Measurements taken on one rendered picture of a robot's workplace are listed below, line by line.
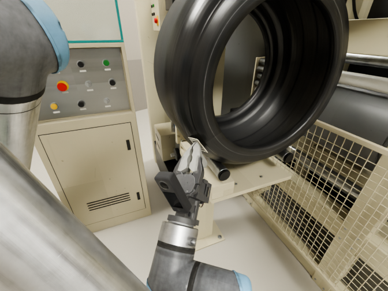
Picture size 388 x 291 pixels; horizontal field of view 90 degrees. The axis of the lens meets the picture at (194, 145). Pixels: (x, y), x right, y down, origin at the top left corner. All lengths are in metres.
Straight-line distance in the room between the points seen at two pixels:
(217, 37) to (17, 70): 0.36
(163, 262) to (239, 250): 1.14
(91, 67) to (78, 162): 0.56
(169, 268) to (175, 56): 0.46
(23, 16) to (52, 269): 0.29
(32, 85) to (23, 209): 0.20
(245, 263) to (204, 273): 1.08
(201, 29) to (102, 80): 0.84
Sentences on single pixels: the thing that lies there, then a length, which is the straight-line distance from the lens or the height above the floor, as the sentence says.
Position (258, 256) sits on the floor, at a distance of 1.59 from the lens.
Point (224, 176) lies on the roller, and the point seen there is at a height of 0.90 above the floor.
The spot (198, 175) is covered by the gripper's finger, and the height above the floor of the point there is 1.01.
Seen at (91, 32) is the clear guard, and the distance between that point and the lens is 1.19.
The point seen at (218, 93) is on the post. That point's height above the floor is 1.07.
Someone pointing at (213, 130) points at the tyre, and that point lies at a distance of 0.54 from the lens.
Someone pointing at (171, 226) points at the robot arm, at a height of 0.94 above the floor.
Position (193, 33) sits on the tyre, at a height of 1.32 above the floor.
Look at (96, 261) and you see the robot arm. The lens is 0.26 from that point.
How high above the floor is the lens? 1.32
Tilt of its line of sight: 30 degrees down
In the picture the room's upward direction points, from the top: straight up
